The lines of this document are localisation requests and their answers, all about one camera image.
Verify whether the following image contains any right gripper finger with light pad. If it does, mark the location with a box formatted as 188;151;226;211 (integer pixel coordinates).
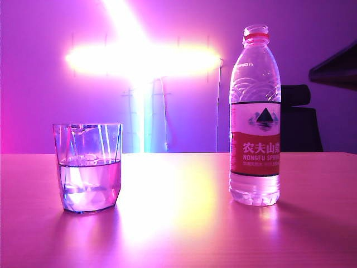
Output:
308;40;357;92

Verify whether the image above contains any clear red-label water bottle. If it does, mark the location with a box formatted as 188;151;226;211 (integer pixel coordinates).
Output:
228;24;282;207

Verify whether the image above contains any clear faceted glass mug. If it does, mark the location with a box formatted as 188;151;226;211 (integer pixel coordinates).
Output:
52;122;123;215

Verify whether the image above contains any black office chair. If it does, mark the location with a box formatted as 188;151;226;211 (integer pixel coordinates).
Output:
279;83;324;153

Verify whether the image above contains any thin looped hanging cable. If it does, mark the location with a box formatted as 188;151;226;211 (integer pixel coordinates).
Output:
158;75;171;152

